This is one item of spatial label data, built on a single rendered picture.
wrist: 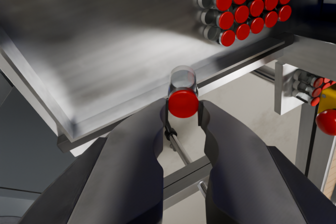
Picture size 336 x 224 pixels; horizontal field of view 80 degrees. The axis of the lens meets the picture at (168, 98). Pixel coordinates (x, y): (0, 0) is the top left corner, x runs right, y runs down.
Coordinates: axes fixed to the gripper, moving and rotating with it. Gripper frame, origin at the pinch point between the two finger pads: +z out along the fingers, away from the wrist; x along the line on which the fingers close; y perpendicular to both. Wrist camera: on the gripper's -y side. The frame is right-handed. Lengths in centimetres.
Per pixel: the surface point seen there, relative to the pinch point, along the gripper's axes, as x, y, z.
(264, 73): 29, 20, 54
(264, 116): 82, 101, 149
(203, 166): 16, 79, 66
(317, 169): 41, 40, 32
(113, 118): -8.6, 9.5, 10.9
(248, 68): 12.1, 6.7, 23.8
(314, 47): 20.4, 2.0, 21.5
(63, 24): -13.4, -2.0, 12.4
